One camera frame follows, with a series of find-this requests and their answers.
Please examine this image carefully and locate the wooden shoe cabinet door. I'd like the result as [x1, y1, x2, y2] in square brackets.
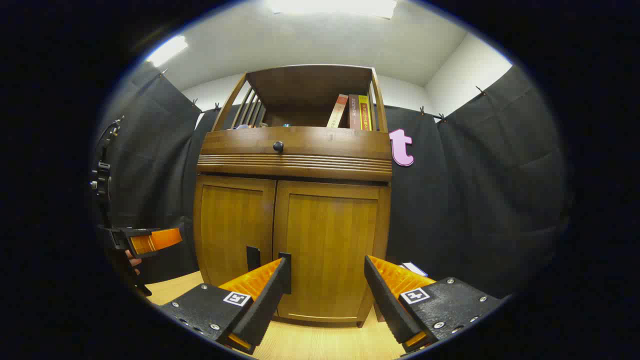
[272, 180, 392, 324]
[193, 175, 277, 288]

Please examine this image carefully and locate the beige and red book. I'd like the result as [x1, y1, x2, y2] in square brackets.
[326, 94, 349, 129]

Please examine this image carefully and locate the wooden double-door shoe cabinet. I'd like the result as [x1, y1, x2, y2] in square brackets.
[192, 64, 394, 329]

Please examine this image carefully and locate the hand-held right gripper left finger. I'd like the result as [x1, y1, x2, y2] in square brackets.
[159, 252, 292, 355]

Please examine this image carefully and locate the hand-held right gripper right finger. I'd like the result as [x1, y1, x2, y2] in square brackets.
[364, 255, 503, 353]

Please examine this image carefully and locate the ceiling light panel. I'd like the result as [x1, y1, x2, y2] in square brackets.
[146, 35, 189, 68]
[267, 0, 398, 20]

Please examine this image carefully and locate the black backdrop cloth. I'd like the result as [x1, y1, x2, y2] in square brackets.
[92, 60, 568, 301]

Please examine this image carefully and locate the yellow book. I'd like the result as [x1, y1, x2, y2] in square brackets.
[358, 95, 372, 131]

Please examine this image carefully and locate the blue book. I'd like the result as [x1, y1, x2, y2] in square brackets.
[400, 261, 429, 277]

